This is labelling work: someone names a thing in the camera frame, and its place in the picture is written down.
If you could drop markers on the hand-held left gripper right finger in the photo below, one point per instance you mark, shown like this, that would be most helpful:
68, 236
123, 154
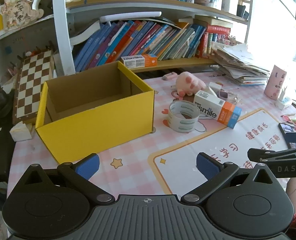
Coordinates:
207, 165

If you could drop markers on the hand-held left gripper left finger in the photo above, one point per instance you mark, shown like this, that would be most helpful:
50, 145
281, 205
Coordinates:
89, 166

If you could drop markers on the yellow cardboard box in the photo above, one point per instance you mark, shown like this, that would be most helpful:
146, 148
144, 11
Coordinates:
100, 122

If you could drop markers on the white orange toothpaste box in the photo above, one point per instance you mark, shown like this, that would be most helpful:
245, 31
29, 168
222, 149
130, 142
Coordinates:
138, 61
212, 107

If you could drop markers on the grey toy with red button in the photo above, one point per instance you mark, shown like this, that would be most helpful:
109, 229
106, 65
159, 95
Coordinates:
222, 95

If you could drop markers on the white paper tissue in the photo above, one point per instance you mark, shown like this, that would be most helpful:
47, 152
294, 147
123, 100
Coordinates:
20, 132

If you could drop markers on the black smartphone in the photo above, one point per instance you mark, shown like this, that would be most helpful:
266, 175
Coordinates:
286, 128

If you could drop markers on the pink checked desk mat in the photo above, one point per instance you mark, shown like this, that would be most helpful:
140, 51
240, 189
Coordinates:
128, 152

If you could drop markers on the clear tape roll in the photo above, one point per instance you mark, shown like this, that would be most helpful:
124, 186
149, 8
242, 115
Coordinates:
181, 126

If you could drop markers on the pink patterned cup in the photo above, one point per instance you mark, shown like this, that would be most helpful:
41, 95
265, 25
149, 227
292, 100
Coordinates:
275, 82

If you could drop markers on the pink plush toy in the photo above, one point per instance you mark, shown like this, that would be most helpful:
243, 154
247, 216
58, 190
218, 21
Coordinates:
187, 81

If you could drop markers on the pile of papers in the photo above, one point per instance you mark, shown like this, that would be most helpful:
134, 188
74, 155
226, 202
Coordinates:
237, 65

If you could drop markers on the brown white chessboard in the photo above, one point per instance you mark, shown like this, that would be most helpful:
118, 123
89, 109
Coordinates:
30, 85

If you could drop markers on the row of books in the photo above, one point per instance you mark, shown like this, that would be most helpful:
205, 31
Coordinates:
138, 37

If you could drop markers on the white wooden bookshelf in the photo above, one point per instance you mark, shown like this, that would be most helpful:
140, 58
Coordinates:
63, 30

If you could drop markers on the white pen holder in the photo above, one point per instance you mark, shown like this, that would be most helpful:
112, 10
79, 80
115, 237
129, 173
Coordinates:
229, 3

